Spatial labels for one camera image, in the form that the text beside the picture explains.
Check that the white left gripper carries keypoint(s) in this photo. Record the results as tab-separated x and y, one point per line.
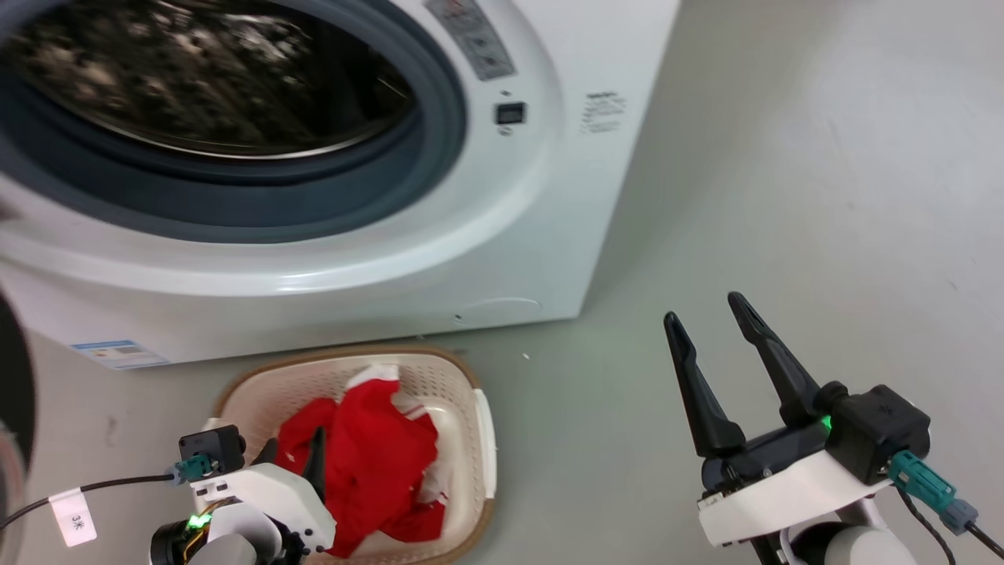
274	490

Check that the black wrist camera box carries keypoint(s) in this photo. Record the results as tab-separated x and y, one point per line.
216	447
878	428

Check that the dark grey door gasket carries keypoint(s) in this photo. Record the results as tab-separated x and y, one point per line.
314	188

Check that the black door latch socket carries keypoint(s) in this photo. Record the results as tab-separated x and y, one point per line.
511	114

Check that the white front-load washing machine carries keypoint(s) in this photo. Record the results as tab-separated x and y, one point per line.
486	220

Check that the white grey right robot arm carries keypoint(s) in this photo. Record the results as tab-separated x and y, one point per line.
847	547

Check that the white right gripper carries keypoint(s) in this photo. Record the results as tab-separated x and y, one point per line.
784	494

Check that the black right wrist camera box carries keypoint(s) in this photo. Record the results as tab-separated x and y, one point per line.
878	428

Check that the round white filter cover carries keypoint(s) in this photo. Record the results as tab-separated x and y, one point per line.
498	311

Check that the red garment with white stripes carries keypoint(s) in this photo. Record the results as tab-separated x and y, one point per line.
369	455

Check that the perforated steel washing drum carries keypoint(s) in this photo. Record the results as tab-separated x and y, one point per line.
212	78

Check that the teal right camera connector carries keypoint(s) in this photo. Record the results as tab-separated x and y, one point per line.
925	482

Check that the teal left camera connector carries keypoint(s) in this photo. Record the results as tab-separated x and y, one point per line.
192	468

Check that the grey instruction sticker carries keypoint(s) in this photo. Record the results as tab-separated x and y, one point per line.
474	39

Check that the teal camera connector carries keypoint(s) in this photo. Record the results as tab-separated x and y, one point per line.
192	468
925	482

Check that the round washing machine door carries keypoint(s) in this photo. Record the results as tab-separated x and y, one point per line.
12	369

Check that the blue white energy label sticker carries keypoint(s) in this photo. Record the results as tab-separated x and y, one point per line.
118	355

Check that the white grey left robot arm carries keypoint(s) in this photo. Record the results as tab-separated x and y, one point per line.
235	537

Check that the beige perforated laundry basket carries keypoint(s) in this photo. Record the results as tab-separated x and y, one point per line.
443	380

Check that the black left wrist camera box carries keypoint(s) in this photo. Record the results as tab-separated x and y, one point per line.
216	447

